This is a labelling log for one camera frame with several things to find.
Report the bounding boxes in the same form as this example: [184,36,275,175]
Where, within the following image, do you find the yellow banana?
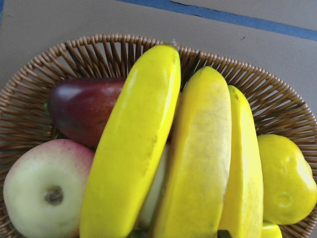
[80,45,181,238]
[219,85,264,238]
[150,66,232,238]

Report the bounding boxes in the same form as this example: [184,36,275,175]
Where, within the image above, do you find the yellow star fruit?
[261,221,282,238]

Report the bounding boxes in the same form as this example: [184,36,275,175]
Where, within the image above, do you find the brown wicker basket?
[0,34,317,238]

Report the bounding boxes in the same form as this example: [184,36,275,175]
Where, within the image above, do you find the pale pink apple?
[3,139,94,238]

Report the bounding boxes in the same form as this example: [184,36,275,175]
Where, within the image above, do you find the dark red mango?
[47,77,126,147]

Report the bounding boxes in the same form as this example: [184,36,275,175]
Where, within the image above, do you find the yellow lemon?
[258,134,317,225]

